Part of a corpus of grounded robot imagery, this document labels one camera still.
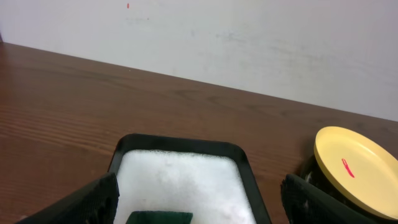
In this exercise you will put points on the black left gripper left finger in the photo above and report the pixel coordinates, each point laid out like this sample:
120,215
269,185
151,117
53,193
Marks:
95,203

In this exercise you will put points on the green scrubbing sponge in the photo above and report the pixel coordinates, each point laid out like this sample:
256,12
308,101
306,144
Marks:
159,217

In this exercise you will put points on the yellow plate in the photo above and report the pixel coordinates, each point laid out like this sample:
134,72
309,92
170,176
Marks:
360,169

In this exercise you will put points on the round black serving tray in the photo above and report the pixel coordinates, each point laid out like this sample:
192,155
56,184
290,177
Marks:
312,174

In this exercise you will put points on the black rectangular foam tray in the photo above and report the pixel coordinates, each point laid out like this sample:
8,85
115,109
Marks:
212,180

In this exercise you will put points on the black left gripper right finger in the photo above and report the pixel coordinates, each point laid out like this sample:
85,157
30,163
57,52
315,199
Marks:
304,203

